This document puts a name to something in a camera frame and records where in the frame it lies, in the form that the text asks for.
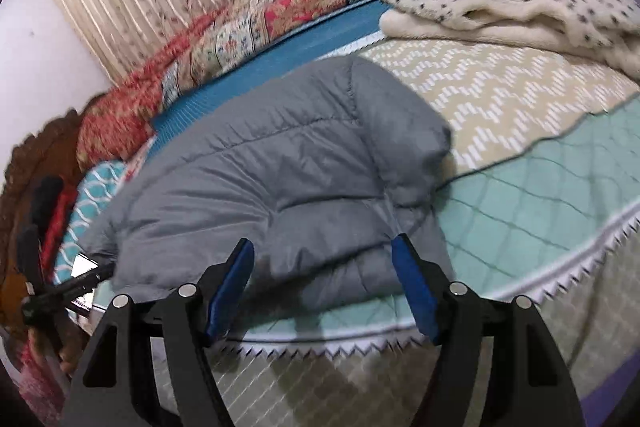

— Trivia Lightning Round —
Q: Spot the teal white wavy pillow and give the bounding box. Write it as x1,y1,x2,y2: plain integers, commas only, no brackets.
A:
53,160,126,284

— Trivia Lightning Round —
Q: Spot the red garment on headboard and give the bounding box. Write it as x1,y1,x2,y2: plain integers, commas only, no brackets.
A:
40,184,78,284

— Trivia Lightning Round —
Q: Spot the grey puffer jacket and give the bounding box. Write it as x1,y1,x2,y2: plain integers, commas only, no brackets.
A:
80,56,451,317

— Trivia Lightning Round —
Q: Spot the white red floral pillow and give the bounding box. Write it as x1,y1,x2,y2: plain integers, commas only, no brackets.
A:
120,135,156,183

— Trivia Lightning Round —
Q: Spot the cream dotted fleece blanket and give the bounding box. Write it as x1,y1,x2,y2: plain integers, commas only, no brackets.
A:
380,0,639,79

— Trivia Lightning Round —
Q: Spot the person's left hand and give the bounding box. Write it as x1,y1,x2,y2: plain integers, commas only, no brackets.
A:
28,315,88,376

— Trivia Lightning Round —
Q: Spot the carved wooden headboard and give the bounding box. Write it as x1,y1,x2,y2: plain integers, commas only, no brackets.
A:
0,109,87,340

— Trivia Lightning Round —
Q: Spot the smartphone with lit screen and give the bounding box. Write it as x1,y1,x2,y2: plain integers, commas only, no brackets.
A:
70,254,98,311

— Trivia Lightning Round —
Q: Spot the red floral patchwork quilt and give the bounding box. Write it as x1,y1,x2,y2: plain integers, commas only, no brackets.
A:
76,0,364,170

